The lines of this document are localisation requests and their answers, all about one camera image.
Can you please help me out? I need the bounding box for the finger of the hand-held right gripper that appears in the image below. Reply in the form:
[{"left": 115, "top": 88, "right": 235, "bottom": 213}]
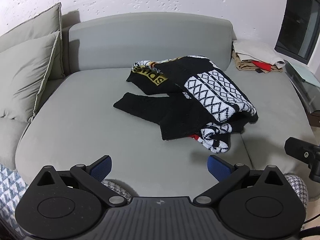
[{"left": 284, "top": 137, "right": 320, "bottom": 181}]

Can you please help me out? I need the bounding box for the white folded cloth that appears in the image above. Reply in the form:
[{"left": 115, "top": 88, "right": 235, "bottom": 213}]
[{"left": 232, "top": 41, "right": 286, "bottom": 68}]

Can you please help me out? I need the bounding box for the glass side table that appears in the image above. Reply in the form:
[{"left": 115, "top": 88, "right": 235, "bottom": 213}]
[{"left": 283, "top": 60, "right": 320, "bottom": 128}]

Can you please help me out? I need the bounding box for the dark window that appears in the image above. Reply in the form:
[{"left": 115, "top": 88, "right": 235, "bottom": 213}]
[{"left": 274, "top": 0, "right": 320, "bottom": 66}]

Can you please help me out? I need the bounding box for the beige patterned folded cloth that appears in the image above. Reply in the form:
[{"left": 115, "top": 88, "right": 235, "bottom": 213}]
[{"left": 232, "top": 52, "right": 284, "bottom": 74}]

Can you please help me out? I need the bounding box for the pale green paper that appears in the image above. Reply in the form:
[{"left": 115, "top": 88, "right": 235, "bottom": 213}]
[{"left": 289, "top": 62, "right": 320, "bottom": 86}]

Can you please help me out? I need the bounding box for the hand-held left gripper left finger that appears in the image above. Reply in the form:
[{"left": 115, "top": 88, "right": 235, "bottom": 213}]
[{"left": 37, "top": 155, "right": 127, "bottom": 207}]

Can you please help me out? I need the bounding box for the red cloth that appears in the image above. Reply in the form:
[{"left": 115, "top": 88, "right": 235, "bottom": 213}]
[{"left": 250, "top": 60, "right": 272, "bottom": 72}]

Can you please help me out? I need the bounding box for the grey sofa cushion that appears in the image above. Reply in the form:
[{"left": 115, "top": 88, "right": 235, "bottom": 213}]
[
  {"left": 0, "top": 31, "right": 62, "bottom": 123},
  {"left": 0, "top": 2, "right": 65, "bottom": 81}
]

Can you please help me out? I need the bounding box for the blue white triangle rug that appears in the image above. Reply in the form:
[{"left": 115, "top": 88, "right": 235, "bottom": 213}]
[{"left": 0, "top": 164, "right": 30, "bottom": 225}]

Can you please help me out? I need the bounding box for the grey sofa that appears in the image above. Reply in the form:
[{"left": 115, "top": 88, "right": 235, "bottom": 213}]
[{"left": 0, "top": 12, "right": 317, "bottom": 198}]

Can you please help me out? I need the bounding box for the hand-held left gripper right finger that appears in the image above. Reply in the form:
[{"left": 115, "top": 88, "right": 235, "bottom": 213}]
[{"left": 193, "top": 155, "right": 285, "bottom": 206}]

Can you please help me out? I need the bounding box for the black white patterned knit sweater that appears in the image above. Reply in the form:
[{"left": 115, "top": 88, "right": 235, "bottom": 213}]
[{"left": 113, "top": 56, "right": 259, "bottom": 154}]

